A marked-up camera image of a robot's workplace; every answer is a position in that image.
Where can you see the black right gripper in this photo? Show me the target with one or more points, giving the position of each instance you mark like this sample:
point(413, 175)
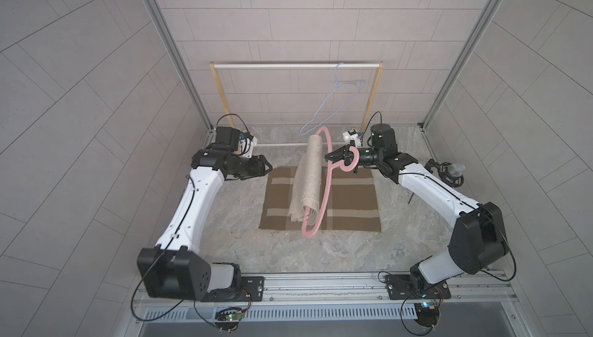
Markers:
point(348, 157)

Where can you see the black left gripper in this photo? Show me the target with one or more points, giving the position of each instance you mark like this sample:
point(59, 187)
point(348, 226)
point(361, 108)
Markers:
point(253, 166)

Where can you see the pink plastic hanger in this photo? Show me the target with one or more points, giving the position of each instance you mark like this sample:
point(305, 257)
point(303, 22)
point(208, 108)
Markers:
point(309, 228)

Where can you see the cream fuzzy scarf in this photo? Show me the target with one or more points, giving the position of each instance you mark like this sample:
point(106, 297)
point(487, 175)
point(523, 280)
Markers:
point(306, 192)

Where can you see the brown plaid scarf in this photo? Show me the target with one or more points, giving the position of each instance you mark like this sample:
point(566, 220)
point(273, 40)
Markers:
point(352, 205)

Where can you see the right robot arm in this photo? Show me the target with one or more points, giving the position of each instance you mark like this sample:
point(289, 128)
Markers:
point(478, 233)

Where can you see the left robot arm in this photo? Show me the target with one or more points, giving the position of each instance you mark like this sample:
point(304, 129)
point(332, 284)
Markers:
point(173, 268)

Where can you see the white lower rack rod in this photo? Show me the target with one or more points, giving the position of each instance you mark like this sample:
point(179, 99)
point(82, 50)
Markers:
point(281, 145)

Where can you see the white rack rod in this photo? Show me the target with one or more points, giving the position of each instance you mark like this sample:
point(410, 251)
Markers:
point(281, 145)
point(296, 66)

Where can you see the white top rack rod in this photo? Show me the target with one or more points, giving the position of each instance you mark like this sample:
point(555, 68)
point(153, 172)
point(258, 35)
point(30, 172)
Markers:
point(296, 66)

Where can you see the left controller board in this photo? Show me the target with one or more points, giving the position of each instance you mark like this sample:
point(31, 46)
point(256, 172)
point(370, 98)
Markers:
point(229, 317)

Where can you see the controller board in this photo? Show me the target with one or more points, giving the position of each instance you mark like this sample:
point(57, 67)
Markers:
point(229, 317)
point(427, 314)

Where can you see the right controller board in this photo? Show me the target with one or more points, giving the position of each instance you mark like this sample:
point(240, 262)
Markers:
point(427, 314)

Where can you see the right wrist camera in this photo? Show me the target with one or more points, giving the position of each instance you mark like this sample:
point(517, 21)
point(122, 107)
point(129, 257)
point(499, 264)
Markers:
point(353, 137)

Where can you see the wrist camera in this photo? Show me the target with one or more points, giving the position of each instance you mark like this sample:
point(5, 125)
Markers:
point(353, 137)
point(235, 141)

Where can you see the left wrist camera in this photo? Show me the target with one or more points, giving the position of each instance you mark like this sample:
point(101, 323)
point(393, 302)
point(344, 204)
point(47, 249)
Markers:
point(235, 141)

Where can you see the wooden clothes rack frame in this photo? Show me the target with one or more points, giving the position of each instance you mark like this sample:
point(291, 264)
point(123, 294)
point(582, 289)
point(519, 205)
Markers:
point(337, 85)

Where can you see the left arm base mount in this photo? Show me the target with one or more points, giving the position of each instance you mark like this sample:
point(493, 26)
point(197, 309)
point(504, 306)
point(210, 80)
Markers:
point(250, 289)

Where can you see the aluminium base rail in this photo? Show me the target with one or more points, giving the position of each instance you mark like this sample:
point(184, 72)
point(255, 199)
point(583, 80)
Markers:
point(344, 304)

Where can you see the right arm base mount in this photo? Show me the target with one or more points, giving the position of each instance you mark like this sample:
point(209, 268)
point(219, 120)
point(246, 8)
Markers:
point(404, 286)

